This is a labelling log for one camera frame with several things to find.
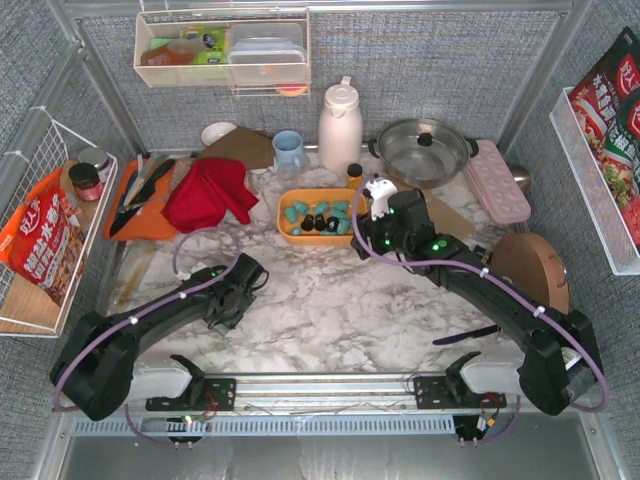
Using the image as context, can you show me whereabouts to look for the brown cardboard sheet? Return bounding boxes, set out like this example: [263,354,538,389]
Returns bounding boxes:
[427,196,475,240]

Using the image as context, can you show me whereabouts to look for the black coffee capsule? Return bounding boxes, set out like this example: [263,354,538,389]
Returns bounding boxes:
[300,214,315,232]
[326,217,340,234]
[314,214,327,232]

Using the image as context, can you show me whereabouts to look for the red cloth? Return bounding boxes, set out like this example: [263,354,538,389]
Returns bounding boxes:
[162,157,259,233]

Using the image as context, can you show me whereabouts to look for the orange plastic storage basket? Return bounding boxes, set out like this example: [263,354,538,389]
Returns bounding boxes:
[277,188,367,246]

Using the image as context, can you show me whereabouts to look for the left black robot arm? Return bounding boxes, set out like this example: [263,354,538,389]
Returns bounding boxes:
[50,253,269,421]

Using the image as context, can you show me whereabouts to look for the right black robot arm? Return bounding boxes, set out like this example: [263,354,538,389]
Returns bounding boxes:
[351,178,610,416]

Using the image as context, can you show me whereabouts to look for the steel pot with glass lid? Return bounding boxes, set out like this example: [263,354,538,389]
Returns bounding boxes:
[367,119,479,189]

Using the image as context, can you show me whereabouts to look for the yellow spice bottle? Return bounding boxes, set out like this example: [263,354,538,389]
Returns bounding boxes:
[347,163,363,190]

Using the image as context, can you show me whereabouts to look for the pink egg tray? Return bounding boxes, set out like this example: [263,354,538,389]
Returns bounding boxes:
[463,139,531,225]

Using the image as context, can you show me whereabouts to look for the orange cutting board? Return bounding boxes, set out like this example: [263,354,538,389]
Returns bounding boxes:
[103,160,178,241]

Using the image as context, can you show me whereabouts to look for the white thermos jug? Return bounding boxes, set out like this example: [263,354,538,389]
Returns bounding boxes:
[318,76,363,174]

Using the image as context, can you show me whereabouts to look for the round wooden board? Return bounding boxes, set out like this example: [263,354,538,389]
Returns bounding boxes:
[489,233,569,314]

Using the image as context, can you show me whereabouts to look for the light blue mug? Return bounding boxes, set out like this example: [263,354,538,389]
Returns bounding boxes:
[272,130,308,171]

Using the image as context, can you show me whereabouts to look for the brown folded cloth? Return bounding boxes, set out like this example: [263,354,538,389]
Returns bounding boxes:
[195,127,274,170]

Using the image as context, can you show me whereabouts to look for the white small bowl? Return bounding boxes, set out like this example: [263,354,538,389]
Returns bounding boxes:
[201,121,237,146]

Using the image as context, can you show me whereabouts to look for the red lid jar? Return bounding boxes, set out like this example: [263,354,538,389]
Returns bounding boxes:
[68,162,103,202]

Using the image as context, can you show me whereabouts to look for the silver lid jar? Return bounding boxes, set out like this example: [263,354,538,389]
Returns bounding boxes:
[78,147,110,176]

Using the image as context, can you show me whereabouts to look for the orange snack bag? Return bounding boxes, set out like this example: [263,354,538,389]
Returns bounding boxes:
[1,168,84,306]

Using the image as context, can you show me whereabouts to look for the green seasoning packet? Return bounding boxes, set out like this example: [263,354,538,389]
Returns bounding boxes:
[597,89,639,249]

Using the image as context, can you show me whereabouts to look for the clear lidded food containers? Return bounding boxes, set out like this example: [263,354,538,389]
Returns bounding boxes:
[227,22,307,85]

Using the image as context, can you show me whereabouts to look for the red seasoning packet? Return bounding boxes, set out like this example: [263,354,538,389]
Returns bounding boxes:
[568,26,639,150]

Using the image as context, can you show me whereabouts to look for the purple handled utensil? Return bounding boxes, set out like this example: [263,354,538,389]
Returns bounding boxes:
[433,325,500,346]

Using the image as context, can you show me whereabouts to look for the black handled knife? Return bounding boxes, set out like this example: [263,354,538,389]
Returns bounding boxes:
[117,158,175,213]

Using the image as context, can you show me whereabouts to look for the right white wire basket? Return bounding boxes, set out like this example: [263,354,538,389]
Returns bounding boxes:
[549,87,639,276]

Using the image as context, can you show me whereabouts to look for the white wire basket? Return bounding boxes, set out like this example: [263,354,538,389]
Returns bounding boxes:
[549,87,639,276]
[1,106,119,338]

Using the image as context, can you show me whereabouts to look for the left white wire basket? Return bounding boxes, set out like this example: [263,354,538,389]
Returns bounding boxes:
[1,106,119,338]

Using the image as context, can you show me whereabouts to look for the white wall storage basket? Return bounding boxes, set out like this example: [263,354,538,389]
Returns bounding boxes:
[133,9,311,96]

